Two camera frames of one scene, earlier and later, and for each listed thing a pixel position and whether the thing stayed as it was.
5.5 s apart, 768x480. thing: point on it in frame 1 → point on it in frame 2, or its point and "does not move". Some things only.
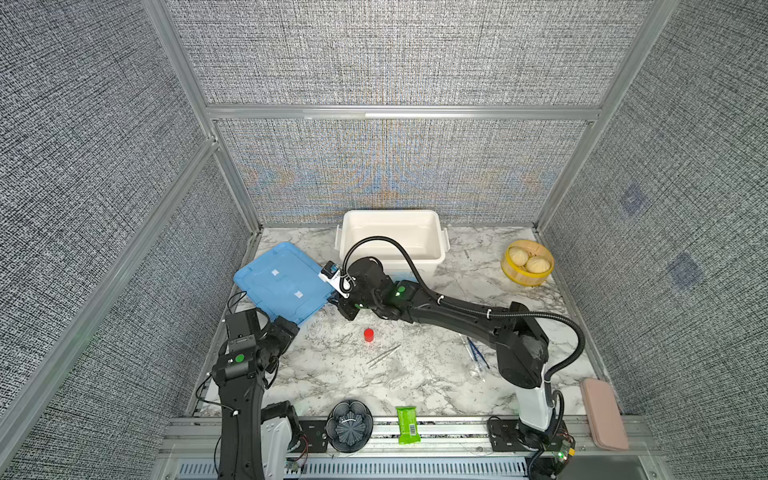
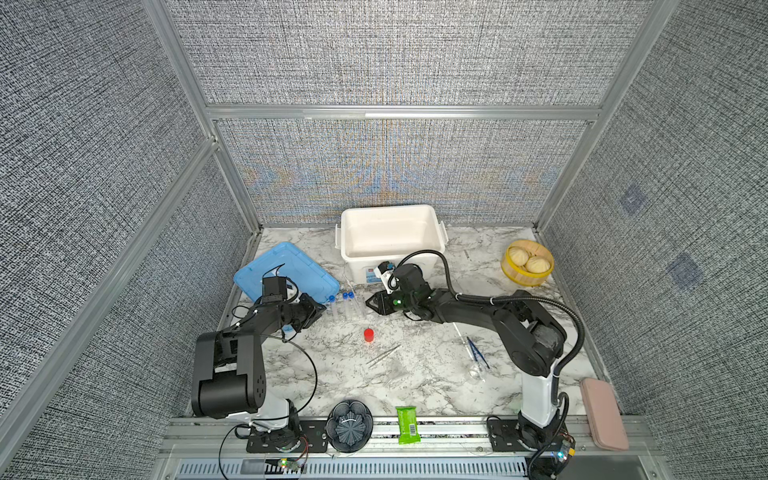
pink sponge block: [607, 424] does not move
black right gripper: [347, 311] → [380, 298]
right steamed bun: [537, 265] does not move
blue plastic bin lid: [285, 281] does not move
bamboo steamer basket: [527, 262] does not move
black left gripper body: [276, 339] → [302, 309]
